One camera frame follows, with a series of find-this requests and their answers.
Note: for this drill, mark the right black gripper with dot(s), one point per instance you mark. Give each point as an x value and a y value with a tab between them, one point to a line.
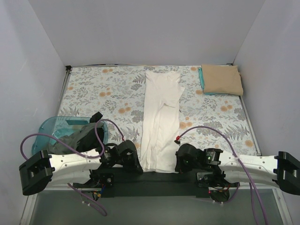
181	166

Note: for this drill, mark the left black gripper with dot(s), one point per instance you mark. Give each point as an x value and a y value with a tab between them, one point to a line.
135	164

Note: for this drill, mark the white t shirt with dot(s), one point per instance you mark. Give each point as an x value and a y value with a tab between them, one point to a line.
161	122

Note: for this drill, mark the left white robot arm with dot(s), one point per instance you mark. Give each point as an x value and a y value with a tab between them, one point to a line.
92	169

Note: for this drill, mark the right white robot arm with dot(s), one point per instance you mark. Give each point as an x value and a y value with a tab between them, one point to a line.
281	170

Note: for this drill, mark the floral table cloth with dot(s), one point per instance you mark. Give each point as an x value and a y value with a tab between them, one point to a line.
206	121

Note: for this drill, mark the grey t shirt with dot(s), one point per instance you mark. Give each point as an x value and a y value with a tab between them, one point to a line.
60	149

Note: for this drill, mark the folded tan t shirt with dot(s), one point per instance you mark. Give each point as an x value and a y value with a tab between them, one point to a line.
233	85

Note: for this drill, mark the folded teal t shirt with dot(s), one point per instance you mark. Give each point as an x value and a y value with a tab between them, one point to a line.
212	79

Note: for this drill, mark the teal plastic basket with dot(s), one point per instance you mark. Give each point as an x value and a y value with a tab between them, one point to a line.
62	125

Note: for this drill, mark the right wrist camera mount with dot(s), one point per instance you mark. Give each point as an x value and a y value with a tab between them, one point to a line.
177	139

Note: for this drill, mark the aluminium frame rail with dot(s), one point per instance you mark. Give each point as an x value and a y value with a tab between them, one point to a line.
63	206

